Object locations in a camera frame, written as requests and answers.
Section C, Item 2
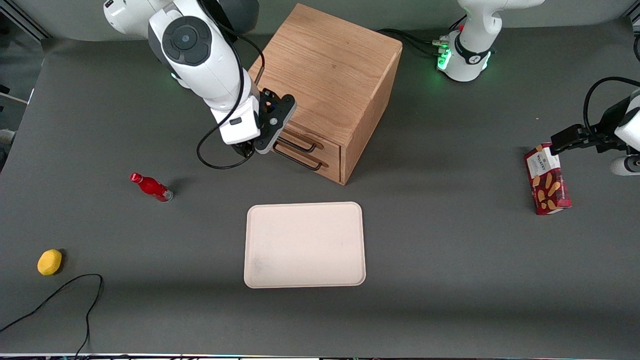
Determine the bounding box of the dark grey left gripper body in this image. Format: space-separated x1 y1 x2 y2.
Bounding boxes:
582 96 632 152

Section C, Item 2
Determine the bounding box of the oak wooden drawer cabinet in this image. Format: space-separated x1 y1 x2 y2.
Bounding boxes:
248 3 404 186

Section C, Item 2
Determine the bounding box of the red shortbread cookie box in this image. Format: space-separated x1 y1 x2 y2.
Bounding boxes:
523 142 573 216

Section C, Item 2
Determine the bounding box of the beige plastic tray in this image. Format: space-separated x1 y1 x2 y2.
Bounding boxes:
243 201 367 289

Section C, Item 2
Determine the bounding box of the red plastic bottle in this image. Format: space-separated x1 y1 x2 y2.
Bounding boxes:
129 172 174 203

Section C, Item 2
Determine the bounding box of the yellow lemon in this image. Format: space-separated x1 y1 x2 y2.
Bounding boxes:
37 248 63 277

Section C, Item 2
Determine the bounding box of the black left arm wrist cable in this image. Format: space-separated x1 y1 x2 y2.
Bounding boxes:
582 76 640 138

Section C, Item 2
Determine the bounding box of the black arm wrist cable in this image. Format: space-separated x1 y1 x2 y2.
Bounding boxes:
582 76 640 138
196 0 266 170

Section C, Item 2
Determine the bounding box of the black right arm wrist cable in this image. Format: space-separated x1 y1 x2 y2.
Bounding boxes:
196 0 266 170

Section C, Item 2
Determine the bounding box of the black base cable bundle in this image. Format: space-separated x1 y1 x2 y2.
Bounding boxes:
376 14 468 57

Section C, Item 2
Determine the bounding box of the thin black cable on table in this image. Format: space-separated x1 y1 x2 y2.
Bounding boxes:
0 273 104 360

